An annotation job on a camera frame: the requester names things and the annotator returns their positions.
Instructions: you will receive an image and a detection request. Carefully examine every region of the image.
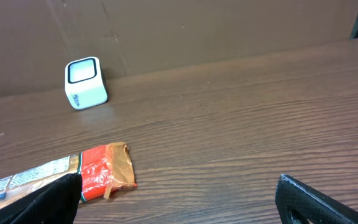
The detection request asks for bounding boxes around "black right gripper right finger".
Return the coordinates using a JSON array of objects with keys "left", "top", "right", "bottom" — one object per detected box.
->
[{"left": 275, "top": 174, "right": 358, "bottom": 224}]

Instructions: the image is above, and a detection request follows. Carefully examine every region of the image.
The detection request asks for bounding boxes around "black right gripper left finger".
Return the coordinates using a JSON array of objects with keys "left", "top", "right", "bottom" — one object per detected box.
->
[{"left": 0, "top": 173, "right": 82, "bottom": 224}]

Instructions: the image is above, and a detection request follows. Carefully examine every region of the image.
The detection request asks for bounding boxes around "orange biscuit package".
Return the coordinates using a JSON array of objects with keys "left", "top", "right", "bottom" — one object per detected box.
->
[{"left": 0, "top": 142, "right": 137, "bottom": 210}]

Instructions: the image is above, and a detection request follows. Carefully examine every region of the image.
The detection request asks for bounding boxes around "white barcode scanner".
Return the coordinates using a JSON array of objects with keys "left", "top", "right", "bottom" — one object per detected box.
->
[{"left": 65, "top": 57, "right": 108, "bottom": 110}]

